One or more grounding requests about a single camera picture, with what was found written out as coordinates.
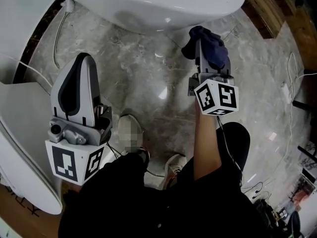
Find white power adapter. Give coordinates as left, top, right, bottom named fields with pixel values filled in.
left=280, top=82, right=292, bottom=104

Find thin white cable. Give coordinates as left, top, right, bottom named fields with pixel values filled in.
left=0, top=52, right=53, bottom=89

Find person's right forearm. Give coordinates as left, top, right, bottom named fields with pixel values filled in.
left=193, top=100, right=222, bottom=182

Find white toilet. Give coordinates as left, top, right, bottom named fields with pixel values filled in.
left=64, top=0, right=247, bottom=36

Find person's right white shoe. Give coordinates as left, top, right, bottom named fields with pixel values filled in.
left=158, top=154, right=188, bottom=190

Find black metal stand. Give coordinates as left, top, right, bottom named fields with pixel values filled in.
left=292, top=68, right=317, bottom=158

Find person's left grey shoe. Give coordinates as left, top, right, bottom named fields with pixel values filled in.
left=117, top=114, right=145, bottom=156

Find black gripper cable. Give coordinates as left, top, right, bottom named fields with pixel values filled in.
left=216, top=116, right=245, bottom=187

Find long white cable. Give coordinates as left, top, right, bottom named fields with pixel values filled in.
left=277, top=51, right=317, bottom=168

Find black earphone cable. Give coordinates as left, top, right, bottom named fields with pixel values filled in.
left=241, top=181, right=272, bottom=200

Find white glossy panel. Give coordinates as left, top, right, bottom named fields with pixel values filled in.
left=0, top=0, right=69, bottom=84

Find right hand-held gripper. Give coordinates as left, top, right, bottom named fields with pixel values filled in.
left=188, top=39, right=240, bottom=116

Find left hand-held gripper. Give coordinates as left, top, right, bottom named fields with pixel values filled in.
left=45, top=53, right=113, bottom=186

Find dark blue cloth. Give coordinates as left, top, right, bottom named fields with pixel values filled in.
left=181, top=25, right=228, bottom=68

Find brown cardboard box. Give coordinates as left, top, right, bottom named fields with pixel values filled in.
left=0, top=182, right=64, bottom=238

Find person's black clothing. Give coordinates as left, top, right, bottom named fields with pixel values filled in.
left=58, top=121, right=274, bottom=238

